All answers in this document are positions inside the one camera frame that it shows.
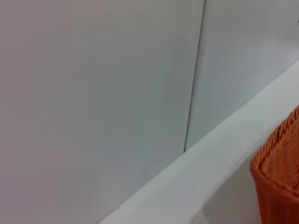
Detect orange woven rectangular basket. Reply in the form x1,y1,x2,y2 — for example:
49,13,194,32
249,106,299,224

